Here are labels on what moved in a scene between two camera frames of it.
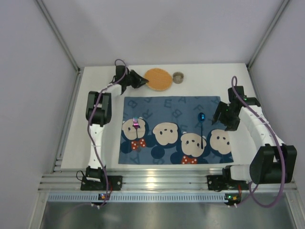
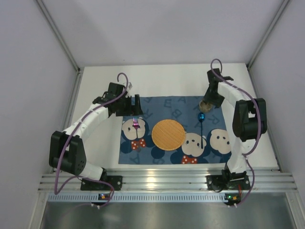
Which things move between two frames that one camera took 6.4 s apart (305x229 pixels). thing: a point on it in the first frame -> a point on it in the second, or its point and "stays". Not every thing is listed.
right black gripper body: x=221 y=112 -> x=210 y=98
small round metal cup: x=178 y=77 -> x=204 y=107
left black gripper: x=133 y=78 -> x=130 y=106
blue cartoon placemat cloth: x=169 y=130 stays
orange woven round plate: x=159 y=79 -> x=168 y=134
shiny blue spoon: x=201 y=118 stays
